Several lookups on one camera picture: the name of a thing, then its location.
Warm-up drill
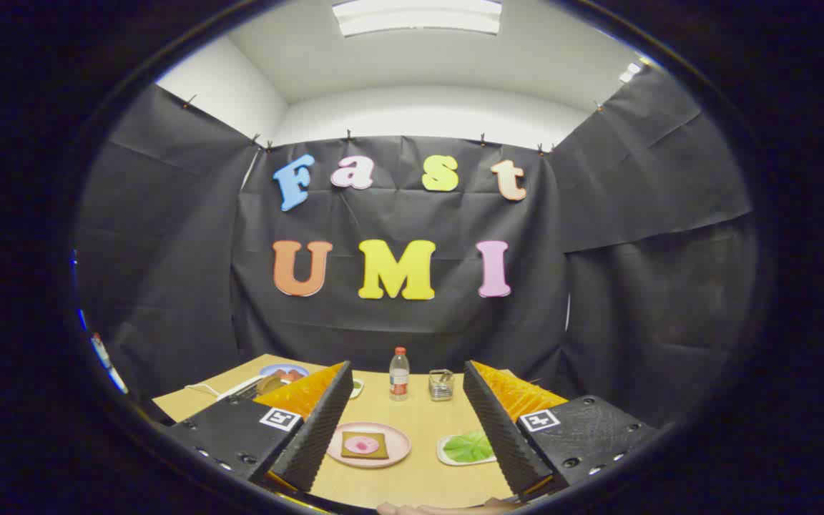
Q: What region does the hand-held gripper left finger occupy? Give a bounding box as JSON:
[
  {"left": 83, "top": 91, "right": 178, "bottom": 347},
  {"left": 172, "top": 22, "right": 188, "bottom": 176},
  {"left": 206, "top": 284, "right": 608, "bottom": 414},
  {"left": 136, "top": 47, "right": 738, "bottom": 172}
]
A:
[{"left": 166, "top": 360, "right": 354, "bottom": 494}]

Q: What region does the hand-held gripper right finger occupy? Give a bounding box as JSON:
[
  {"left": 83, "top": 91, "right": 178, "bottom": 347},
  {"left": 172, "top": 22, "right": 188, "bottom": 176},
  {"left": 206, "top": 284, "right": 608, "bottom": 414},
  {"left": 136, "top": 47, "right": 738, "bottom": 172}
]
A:
[{"left": 462, "top": 360, "right": 662, "bottom": 501}]

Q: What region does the green lettuce leaf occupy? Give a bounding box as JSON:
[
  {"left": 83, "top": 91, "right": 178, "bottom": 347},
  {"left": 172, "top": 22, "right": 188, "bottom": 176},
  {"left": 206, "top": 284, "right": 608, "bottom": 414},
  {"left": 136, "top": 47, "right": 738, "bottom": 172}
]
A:
[{"left": 442, "top": 430, "right": 495, "bottom": 463}]

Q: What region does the white square plate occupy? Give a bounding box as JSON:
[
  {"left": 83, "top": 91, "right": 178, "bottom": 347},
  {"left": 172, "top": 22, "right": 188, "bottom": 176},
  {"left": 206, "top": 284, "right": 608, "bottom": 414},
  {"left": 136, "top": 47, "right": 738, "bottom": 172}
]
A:
[{"left": 436, "top": 431, "right": 497, "bottom": 467}]

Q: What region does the brown toast slice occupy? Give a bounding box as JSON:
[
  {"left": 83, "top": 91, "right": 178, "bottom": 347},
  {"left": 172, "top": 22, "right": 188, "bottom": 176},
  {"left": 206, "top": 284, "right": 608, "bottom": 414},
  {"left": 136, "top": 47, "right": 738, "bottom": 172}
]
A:
[{"left": 341, "top": 431, "right": 388, "bottom": 460}]

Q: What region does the pink round plate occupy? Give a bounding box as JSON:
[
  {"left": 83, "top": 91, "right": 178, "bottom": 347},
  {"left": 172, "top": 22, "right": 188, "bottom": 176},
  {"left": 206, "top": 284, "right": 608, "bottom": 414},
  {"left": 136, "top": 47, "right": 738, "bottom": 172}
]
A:
[{"left": 326, "top": 422, "right": 412, "bottom": 469}]

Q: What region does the blue round plate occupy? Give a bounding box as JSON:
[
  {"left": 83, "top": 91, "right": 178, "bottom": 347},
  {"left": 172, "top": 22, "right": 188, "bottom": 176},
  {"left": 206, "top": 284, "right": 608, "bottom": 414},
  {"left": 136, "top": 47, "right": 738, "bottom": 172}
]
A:
[{"left": 259, "top": 363, "right": 310, "bottom": 380}]

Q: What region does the clear plastic water bottle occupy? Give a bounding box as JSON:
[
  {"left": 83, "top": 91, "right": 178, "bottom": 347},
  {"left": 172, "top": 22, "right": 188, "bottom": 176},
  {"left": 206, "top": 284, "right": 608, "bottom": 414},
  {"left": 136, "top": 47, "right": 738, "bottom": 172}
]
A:
[{"left": 388, "top": 347, "right": 411, "bottom": 402}]

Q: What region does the white object with red mark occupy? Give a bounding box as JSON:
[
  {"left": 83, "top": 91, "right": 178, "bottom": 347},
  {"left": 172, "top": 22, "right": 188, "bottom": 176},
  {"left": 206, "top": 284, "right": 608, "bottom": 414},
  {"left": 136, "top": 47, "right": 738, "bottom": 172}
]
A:
[{"left": 90, "top": 333, "right": 129, "bottom": 394}]

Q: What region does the black backdrop cloth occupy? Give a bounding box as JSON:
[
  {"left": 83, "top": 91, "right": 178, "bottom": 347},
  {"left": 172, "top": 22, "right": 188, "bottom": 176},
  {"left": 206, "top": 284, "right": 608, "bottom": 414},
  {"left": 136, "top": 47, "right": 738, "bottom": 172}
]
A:
[{"left": 72, "top": 64, "right": 760, "bottom": 430}]

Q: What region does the large ceiling light panel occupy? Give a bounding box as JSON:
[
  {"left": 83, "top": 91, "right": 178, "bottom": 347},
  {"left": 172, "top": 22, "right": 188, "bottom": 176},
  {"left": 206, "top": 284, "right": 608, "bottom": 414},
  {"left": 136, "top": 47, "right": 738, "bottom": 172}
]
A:
[{"left": 332, "top": 0, "right": 503, "bottom": 38}]

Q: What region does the metal wire utensil basket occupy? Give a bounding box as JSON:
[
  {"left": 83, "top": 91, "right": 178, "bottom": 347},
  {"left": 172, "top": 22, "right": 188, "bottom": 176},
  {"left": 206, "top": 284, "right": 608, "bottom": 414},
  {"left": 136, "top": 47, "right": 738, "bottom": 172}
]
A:
[{"left": 428, "top": 369, "right": 455, "bottom": 402}]

